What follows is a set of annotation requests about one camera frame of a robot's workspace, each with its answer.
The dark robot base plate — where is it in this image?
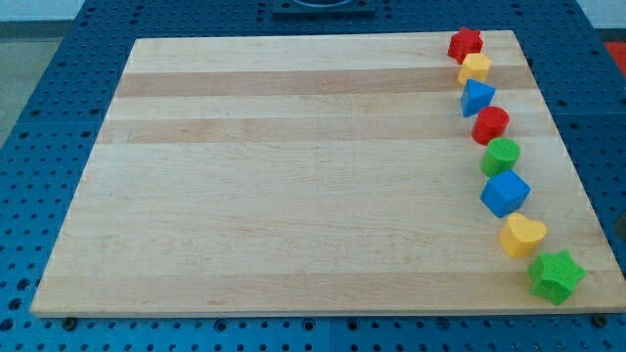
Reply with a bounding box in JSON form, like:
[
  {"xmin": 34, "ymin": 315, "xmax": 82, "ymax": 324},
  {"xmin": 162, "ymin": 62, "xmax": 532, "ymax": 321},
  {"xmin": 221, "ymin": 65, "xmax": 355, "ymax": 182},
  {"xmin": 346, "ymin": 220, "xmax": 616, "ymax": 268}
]
[{"xmin": 270, "ymin": 0, "xmax": 378, "ymax": 18}]

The green cylinder block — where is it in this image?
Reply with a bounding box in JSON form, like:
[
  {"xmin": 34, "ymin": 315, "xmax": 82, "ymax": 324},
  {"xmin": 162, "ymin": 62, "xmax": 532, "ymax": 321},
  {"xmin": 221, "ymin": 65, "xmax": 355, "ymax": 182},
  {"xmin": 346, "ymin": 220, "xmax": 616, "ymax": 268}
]
[{"xmin": 480, "ymin": 137, "xmax": 521, "ymax": 177}]

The red star block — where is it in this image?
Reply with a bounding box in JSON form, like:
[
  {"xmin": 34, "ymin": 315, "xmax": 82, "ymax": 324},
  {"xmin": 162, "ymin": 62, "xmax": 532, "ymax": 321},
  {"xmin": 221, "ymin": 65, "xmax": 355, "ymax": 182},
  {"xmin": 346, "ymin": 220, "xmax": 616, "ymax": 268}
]
[{"xmin": 447, "ymin": 27, "xmax": 483, "ymax": 65}]

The blue cube block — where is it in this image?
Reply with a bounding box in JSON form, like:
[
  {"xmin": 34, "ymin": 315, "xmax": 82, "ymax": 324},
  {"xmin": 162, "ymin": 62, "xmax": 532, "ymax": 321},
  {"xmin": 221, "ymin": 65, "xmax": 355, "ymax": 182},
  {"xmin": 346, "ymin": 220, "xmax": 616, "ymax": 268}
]
[{"xmin": 480, "ymin": 170, "xmax": 531, "ymax": 218}]

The wooden board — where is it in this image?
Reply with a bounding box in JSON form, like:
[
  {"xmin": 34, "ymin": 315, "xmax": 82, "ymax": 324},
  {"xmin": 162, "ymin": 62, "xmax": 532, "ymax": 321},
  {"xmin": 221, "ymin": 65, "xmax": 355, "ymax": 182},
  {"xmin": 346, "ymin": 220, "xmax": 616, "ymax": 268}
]
[{"xmin": 30, "ymin": 30, "xmax": 625, "ymax": 318}]

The yellow heart block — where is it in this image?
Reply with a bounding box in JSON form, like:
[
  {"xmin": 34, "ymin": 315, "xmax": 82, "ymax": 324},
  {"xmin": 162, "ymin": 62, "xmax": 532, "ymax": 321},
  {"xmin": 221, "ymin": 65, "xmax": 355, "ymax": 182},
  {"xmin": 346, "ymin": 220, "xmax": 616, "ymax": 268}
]
[{"xmin": 499, "ymin": 212, "xmax": 548, "ymax": 258}]

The green star block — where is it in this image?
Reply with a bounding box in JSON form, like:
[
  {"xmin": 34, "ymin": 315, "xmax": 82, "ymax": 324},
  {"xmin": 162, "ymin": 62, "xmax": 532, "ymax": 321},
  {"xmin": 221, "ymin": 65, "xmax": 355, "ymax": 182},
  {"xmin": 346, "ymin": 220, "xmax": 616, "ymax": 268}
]
[{"xmin": 527, "ymin": 249, "xmax": 587, "ymax": 306}]

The red cylinder block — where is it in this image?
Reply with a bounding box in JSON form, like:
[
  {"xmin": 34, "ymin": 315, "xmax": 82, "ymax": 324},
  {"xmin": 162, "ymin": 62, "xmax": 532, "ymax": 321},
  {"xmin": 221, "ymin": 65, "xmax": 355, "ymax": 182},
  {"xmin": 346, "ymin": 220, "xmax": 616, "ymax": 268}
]
[{"xmin": 471, "ymin": 106, "xmax": 510, "ymax": 146}]

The blue triangle block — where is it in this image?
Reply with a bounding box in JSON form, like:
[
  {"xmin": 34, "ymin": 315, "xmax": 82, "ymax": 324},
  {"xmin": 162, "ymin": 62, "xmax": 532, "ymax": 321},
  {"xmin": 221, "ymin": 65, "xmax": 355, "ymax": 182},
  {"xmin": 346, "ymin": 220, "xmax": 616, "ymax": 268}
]
[{"xmin": 461, "ymin": 79, "xmax": 496, "ymax": 117}]

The yellow hexagon block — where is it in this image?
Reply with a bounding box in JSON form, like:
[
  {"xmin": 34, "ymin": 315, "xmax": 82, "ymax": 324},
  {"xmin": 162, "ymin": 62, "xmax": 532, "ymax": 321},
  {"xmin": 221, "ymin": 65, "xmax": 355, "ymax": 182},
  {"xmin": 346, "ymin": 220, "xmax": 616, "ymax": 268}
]
[{"xmin": 458, "ymin": 53, "xmax": 492, "ymax": 85}]

